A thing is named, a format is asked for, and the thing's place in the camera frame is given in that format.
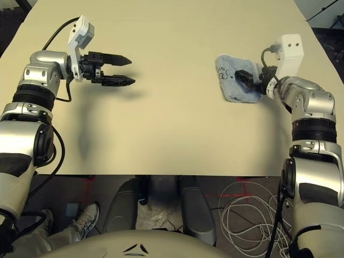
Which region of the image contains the white sneaker of bystander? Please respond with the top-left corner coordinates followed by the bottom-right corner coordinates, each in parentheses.
top-left (71, 202), bottom-right (101, 240)

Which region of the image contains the light blue rag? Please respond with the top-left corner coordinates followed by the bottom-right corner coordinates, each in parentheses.
top-left (214, 54), bottom-right (266, 104)

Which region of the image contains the crumpled clear plastic sheet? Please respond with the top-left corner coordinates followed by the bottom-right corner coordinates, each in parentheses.
top-left (145, 206), bottom-right (173, 229)

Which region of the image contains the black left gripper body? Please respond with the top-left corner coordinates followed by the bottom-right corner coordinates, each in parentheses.
top-left (79, 51), bottom-right (107, 84)

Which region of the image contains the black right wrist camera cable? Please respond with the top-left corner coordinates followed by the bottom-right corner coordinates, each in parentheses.
top-left (261, 46), bottom-right (281, 82)

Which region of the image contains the black left wrist camera cable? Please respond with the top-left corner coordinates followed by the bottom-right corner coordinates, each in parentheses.
top-left (42, 18), bottom-right (82, 103)

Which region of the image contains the bystander leg in khaki trousers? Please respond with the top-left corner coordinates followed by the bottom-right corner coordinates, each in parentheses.
top-left (10, 209), bottom-right (82, 258)

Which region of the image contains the grey robot leg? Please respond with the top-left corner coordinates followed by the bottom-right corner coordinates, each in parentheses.
top-left (103, 178), bottom-right (141, 233)
top-left (178, 175), bottom-right (218, 247)

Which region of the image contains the grey left robot leg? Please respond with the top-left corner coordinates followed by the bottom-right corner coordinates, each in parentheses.
top-left (103, 178), bottom-right (141, 233)

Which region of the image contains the blue paper piece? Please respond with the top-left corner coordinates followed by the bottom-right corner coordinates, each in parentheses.
top-left (65, 203), bottom-right (80, 218)

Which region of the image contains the beige robot torso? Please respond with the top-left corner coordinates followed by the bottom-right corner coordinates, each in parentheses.
top-left (49, 228), bottom-right (230, 258)

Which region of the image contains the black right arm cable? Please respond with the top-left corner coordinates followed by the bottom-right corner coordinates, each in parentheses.
top-left (265, 182), bottom-right (294, 258)

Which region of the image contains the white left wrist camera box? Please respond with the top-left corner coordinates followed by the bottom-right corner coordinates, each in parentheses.
top-left (67, 15), bottom-right (96, 83)

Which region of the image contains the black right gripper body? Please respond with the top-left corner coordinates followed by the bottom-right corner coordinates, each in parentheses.
top-left (249, 65), bottom-right (280, 94)

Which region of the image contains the black left elbow cable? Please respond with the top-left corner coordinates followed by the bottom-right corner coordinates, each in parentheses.
top-left (21, 126), bottom-right (67, 213)

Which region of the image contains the white board with black edge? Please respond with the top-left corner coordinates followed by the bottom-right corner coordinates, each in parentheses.
top-left (305, 0), bottom-right (344, 28)

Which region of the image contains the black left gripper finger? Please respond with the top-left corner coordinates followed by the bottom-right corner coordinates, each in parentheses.
top-left (103, 53), bottom-right (133, 68)
top-left (101, 75), bottom-right (137, 87)

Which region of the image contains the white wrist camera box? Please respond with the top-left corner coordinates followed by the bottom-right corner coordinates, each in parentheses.
top-left (272, 33), bottom-right (305, 79)
top-left (67, 15), bottom-right (96, 83)

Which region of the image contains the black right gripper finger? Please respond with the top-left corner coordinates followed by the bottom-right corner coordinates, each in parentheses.
top-left (234, 69), bottom-right (255, 87)

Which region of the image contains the black foam floor mat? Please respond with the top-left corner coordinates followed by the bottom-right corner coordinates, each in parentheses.
top-left (0, 7), bottom-right (28, 56)

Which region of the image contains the grey right robot leg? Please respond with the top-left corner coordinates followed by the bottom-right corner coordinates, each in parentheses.
top-left (178, 175), bottom-right (218, 247)

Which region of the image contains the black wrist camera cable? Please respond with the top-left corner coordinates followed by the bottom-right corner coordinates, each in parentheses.
top-left (42, 18), bottom-right (82, 103)
top-left (261, 46), bottom-right (281, 82)

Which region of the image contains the black metal table frame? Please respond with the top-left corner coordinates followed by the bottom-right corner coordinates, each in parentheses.
top-left (16, 0), bottom-right (35, 15)

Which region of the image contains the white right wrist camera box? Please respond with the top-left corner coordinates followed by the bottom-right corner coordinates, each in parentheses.
top-left (272, 33), bottom-right (305, 79)

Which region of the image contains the black metal stand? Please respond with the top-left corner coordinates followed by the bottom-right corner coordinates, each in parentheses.
top-left (328, 13), bottom-right (344, 66)

